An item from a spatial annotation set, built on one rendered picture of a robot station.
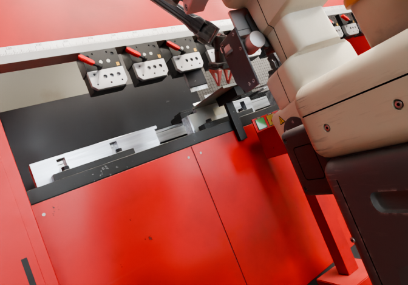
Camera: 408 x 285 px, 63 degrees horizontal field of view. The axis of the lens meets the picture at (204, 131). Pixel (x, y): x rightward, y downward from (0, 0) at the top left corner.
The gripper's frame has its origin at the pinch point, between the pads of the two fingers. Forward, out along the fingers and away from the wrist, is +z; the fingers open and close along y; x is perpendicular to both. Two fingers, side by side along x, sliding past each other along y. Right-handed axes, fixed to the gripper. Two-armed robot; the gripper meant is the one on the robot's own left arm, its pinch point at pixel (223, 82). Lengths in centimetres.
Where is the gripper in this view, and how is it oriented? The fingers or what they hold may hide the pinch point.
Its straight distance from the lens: 145.9
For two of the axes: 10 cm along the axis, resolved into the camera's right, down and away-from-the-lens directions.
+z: 0.9, 9.3, 3.5
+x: 6.0, 2.3, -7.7
